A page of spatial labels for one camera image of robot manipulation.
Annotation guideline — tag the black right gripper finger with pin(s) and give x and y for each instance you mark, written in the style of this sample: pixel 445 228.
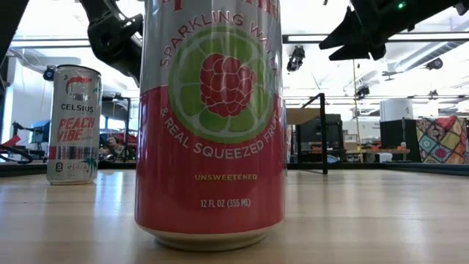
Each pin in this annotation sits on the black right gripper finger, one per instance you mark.
pixel 351 54
pixel 344 34

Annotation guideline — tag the black cabinet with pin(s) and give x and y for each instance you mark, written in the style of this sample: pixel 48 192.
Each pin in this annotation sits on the black cabinet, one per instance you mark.
pixel 397 141

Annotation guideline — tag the red and white sparkling-water can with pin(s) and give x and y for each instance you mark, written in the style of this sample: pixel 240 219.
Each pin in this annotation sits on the red and white sparkling-water can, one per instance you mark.
pixel 209 183

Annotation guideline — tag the white Celsius Peach Vibe can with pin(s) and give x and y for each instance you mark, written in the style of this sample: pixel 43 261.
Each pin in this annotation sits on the white Celsius Peach Vibe can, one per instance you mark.
pixel 73 128

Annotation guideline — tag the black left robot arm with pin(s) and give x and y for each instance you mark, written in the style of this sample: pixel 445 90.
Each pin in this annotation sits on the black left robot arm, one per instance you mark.
pixel 113 44

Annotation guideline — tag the wooden shelf with black legs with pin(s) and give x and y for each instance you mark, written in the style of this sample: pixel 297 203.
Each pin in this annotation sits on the wooden shelf with black legs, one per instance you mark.
pixel 323 139

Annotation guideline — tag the white cylindrical tank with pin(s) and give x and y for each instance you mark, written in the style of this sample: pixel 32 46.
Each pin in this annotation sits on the white cylindrical tank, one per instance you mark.
pixel 396 109

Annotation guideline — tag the colourful patchwork quilt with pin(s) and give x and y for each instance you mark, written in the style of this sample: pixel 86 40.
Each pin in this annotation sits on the colourful patchwork quilt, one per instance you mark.
pixel 443 141

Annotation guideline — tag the red flat bar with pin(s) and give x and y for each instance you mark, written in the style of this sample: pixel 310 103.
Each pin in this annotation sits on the red flat bar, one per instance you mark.
pixel 10 141

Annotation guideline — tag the small background monitor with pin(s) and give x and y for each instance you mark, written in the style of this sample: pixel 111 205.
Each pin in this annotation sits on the small background monitor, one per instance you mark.
pixel 39 132

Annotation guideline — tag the black ceiling spotlight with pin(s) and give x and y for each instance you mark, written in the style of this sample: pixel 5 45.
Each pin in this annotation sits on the black ceiling spotlight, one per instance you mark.
pixel 362 91
pixel 47 73
pixel 434 63
pixel 296 58

